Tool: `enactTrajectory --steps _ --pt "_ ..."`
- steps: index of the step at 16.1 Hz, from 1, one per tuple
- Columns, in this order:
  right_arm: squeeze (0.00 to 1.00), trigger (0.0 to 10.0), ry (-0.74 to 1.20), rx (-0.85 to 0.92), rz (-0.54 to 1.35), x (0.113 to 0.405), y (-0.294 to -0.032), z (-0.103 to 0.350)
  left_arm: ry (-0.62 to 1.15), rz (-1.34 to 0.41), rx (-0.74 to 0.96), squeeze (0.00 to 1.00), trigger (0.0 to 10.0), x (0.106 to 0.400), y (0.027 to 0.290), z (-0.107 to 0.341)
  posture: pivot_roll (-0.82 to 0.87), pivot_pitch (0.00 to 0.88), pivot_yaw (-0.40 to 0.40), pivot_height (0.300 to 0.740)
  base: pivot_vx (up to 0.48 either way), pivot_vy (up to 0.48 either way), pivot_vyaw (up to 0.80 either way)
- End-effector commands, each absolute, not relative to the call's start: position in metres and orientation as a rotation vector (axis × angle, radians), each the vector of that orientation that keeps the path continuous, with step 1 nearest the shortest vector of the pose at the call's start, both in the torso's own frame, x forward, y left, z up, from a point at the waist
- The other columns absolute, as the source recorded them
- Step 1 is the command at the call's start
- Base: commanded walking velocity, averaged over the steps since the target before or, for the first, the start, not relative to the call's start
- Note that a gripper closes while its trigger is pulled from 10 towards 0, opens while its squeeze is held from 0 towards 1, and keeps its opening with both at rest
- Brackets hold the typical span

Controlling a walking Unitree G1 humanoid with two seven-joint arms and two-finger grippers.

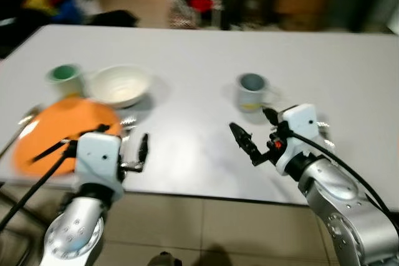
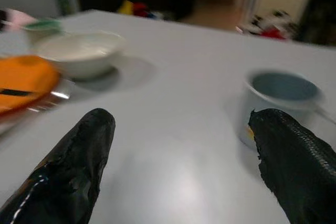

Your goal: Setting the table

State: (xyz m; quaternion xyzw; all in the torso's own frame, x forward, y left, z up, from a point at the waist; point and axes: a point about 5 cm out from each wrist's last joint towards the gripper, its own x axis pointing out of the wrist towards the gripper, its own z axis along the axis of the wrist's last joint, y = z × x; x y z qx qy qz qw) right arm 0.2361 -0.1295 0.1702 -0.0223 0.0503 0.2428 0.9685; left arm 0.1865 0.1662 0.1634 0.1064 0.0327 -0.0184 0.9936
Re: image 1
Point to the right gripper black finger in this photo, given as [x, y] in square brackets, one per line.
[271, 116]
[245, 141]

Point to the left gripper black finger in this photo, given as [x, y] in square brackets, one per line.
[53, 149]
[143, 149]

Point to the orange plate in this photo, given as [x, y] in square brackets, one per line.
[56, 126]

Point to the metal fork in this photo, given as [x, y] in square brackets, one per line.
[326, 135]
[129, 126]

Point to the grey mug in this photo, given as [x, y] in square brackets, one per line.
[251, 91]

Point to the metal spoon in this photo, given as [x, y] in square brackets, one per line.
[25, 119]

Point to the white ribbed bowl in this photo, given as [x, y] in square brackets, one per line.
[120, 85]

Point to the green mug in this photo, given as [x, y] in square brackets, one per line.
[65, 79]

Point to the dark robot foot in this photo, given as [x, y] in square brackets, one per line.
[165, 260]

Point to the brown cardboard box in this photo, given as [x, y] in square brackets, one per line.
[302, 7]

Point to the black bag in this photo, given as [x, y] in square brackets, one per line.
[115, 18]

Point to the colourful toy pile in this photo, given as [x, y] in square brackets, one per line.
[47, 1]

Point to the red and white clutter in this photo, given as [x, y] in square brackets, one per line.
[196, 1]

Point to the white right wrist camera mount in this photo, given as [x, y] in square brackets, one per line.
[300, 132]

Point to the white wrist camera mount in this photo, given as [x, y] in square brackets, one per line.
[98, 159]
[300, 132]

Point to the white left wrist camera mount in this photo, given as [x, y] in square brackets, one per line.
[98, 159]

